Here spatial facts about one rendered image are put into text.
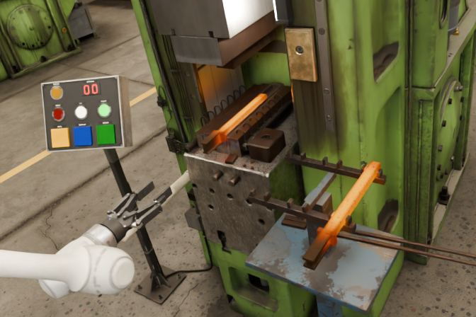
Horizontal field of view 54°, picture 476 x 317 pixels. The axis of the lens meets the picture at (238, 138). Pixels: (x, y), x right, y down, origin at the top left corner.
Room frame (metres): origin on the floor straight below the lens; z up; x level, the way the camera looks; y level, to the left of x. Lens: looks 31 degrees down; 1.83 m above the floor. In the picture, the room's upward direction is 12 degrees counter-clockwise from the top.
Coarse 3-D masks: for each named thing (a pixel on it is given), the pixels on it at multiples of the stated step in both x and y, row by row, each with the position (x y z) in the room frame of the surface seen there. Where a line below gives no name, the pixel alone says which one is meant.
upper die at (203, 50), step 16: (272, 16) 1.65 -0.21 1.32; (240, 32) 1.49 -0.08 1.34; (256, 32) 1.56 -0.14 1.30; (176, 48) 1.51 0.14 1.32; (192, 48) 1.47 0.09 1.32; (208, 48) 1.42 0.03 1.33; (224, 48) 1.41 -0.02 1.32; (240, 48) 1.48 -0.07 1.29; (208, 64) 1.43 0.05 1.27; (224, 64) 1.40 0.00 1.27
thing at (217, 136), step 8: (264, 96) 1.65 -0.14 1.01; (248, 104) 1.61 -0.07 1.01; (256, 104) 1.61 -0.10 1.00; (240, 112) 1.56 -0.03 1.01; (248, 112) 1.56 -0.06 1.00; (232, 120) 1.51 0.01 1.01; (224, 128) 1.46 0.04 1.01; (208, 136) 1.41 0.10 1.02; (216, 136) 1.41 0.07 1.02; (224, 136) 1.42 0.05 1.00; (208, 144) 1.38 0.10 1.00; (216, 144) 1.41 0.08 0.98; (208, 152) 1.37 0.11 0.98
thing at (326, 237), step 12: (372, 168) 1.02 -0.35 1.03; (360, 180) 0.98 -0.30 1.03; (372, 180) 0.99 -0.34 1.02; (348, 192) 0.94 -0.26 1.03; (360, 192) 0.94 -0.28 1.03; (348, 204) 0.90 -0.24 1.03; (336, 216) 0.87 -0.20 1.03; (324, 228) 0.83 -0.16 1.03; (336, 228) 0.83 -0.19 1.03; (324, 240) 0.79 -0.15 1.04; (336, 240) 0.80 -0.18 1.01; (312, 252) 0.76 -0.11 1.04; (324, 252) 0.78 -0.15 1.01; (312, 264) 0.75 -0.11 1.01
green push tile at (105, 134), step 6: (96, 126) 1.63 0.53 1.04; (102, 126) 1.62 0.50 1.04; (108, 126) 1.61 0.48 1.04; (114, 126) 1.61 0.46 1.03; (102, 132) 1.61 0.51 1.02; (108, 132) 1.60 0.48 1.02; (114, 132) 1.59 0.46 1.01; (102, 138) 1.60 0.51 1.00; (108, 138) 1.59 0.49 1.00; (114, 138) 1.58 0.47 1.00
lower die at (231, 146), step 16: (240, 96) 1.75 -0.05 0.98; (256, 96) 1.68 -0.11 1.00; (272, 96) 1.67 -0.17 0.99; (288, 96) 1.68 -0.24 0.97; (224, 112) 1.64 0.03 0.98; (272, 112) 1.57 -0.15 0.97; (208, 128) 1.54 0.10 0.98; (240, 128) 1.47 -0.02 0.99; (256, 128) 1.49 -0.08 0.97; (224, 144) 1.44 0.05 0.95; (240, 144) 1.40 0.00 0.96
